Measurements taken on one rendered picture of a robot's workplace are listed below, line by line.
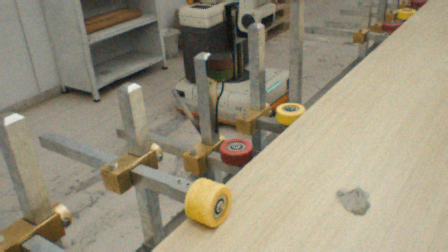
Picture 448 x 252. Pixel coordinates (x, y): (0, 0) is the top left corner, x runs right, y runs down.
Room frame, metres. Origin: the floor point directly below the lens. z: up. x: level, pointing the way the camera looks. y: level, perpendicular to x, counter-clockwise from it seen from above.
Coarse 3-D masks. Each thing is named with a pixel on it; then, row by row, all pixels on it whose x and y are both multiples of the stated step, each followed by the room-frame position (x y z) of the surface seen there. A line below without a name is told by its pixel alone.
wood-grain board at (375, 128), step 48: (432, 0) 2.33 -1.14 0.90; (384, 48) 1.60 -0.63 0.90; (432, 48) 1.57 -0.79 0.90; (336, 96) 1.19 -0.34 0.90; (384, 96) 1.17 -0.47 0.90; (432, 96) 1.15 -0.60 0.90; (288, 144) 0.93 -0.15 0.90; (336, 144) 0.91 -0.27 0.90; (384, 144) 0.90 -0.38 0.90; (432, 144) 0.89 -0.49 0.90; (240, 192) 0.75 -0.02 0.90; (288, 192) 0.73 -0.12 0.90; (384, 192) 0.71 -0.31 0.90; (432, 192) 0.70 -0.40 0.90; (192, 240) 0.61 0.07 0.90; (240, 240) 0.60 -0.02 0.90; (288, 240) 0.59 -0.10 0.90; (336, 240) 0.59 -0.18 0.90; (384, 240) 0.58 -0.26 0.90; (432, 240) 0.57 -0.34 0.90
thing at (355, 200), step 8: (336, 192) 0.72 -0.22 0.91; (344, 192) 0.71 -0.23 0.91; (352, 192) 0.71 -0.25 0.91; (360, 192) 0.70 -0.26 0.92; (368, 192) 0.71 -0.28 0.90; (344, 200) 0.69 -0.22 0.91; (352, 200) 0.67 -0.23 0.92; (360, 200) 0.69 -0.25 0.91; (352, 208) 0.67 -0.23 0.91; (360, 208) 0.65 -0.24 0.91; (368, 208) 0.66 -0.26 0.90
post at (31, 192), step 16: (0, 128) 0.60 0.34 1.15; (16, 128) 0.61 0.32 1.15; (0, 144) 0.61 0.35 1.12; (16, 144) 0.60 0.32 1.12; (32, 144) 0.62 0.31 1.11; (16, 160) 0.60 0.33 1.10; (32, 160) 0.62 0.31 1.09; (16, 176) 0.60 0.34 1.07; (32, 176) 0.61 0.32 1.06; (16, 192) 0.61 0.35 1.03; (32, 192) 0.60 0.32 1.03; (32, 208) 0.60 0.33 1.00; (48, 208) 0.62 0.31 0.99
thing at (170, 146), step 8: (120, 128) 1.16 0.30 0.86; (120, 136) 1.15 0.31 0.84; (152, 136) 1.09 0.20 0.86; (160, 136) 1.09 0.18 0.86; (160, 144) 1.06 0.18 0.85; (168, 144) 1.04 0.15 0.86; (176, 144) 1.04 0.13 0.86; (184, 144) 1.03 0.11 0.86; (168, 152) 1.04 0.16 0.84; (176, 152) 1.02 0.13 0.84; (184, 152) 1.01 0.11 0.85; (216, 152) 0.98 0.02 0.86; (208, 160) 0.96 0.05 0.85; (216, 160) 0.95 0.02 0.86; (216, 168) 0.95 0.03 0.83; (224, 168) 0.93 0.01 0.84; (232, 168) 0.92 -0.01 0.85; (240, 168) 0.90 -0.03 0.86
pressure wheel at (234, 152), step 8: (224, 144) 0.94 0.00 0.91; (232, 144) 0.94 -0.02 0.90; (240, 144) 0.94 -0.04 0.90; (248, 144) 0.93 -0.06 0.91; (224, 152) 0.90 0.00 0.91; (232, 152) 0.90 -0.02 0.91; (240, 152) 0.90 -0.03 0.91; (248, 152) 0.90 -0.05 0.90; (224, 160) 0.90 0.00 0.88; (232, 160) 0.89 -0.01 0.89; (240, 160) 0.89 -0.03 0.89; (248, 160) 0.90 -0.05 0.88
